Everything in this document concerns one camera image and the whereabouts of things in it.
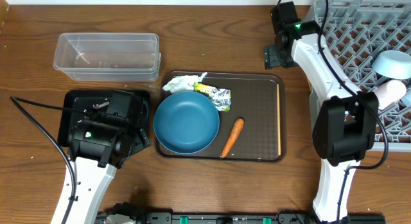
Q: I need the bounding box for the green foil snack wrapper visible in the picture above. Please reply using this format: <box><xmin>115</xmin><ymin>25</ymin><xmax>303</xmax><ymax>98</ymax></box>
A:
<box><xmin>194</xmin><ymin>83</ymin><xmax>231</xmax><ymax>112</ymax></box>

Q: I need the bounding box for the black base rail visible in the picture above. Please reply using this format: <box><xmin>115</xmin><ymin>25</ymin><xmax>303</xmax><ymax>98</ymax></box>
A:
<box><xmin>96</xmin><ymin>212</ymin><xmax>387</xmax><ymax>224</ymax></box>

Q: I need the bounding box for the orange carrot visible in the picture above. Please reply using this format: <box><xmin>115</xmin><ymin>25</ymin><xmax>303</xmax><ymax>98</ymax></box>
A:
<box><xmin>222</xmin><ymin>117</ymin><xmax>245</xmax><ymax>158</ymax></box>

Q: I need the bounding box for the clear plastic bin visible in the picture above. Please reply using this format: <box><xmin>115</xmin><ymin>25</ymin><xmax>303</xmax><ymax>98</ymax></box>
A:
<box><xmin>53</xmin><ymin>33</ymin><xmax>161</xmax><ymax>82</ymax></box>

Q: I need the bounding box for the crumpled white paper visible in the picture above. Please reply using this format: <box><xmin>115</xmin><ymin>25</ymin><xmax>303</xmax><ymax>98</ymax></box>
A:
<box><xmin>162</xmin><ymin>72</ymin><xmax>207</xmax><ymax>94</ymax></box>

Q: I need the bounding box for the black cable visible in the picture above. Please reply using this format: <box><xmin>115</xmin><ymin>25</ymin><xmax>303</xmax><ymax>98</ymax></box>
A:
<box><xmin>9</xmin><ymin>95</ymin><xmax>97</xmax><ymax>224</ymax></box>
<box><xmin>275</xmin><ymin>0</ymin><xmax>389</xmax><ymax>224</ymax></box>

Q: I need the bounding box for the light blue bowl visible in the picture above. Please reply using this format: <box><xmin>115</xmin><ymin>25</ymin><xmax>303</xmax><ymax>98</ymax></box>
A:
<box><xmin>371</xmin><ymin>50</ymin><xmax>410</xmax><ymax>80</ymax></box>

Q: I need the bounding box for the left black cable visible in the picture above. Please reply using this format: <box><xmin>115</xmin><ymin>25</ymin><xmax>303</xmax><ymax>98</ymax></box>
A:
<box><xmin>9</xmin><ymin>95</ymin><xmax>97</xmax><ymax>224</ymax></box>

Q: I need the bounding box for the black plastic bin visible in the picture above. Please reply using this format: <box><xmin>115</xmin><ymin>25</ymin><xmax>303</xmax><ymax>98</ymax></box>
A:
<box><xmin>57</xmin><ymin>89</ymin><xmax>152</xmax><ymax>148</ymax></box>

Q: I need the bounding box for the light blue cup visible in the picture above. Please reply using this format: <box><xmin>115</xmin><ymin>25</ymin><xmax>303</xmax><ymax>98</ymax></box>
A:
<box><xmin>401</xmin><ymin>91</ymin><xmax>411</xmax><ymax>107</ymax></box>

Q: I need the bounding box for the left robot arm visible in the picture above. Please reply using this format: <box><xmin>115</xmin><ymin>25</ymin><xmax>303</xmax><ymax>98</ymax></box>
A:
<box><xmin>52</xmin><ymin>90</ymin><xmax>151</xmax><ymax>223</ymax></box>

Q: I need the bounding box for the right black cable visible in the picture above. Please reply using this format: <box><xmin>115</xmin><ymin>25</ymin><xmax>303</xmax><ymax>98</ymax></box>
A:
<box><xmin>275</xmin><ymin>0</ymin><xmax>389</xmax><ymax>224</ymax></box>

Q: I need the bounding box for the dark blue plate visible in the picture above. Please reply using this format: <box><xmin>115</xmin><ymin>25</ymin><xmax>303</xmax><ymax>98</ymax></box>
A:
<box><xmin>153</xmin><ymin>91</ymin><xmax>220</xmax><ymax>155</ymax></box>

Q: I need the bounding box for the grey dishwasher rack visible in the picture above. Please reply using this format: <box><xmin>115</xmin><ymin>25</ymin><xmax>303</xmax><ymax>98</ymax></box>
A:
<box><xmin>303</xmin><ymin>0</ymin><xmax>411</xmax><ymax>153</ymax></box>

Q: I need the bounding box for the dark brown serving tray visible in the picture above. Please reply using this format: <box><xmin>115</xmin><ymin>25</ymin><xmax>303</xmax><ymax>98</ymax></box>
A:
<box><xmin>155</xmin><ymin>72</ymin><xmax>286</xmax><ymax>163</ymax></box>

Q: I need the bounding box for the white pink cup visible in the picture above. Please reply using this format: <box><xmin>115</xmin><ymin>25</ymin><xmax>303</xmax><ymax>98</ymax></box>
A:
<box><xmin>374</xmin><ymin>80</ymin><xmax>407</xmax><ymax>110</ymax></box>

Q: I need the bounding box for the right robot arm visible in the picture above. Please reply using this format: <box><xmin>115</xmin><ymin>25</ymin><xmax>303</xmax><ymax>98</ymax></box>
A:
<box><xmin>272</xmin><ymin>19</ymin><xmax>379</xmax><ymax>223</ymax></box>

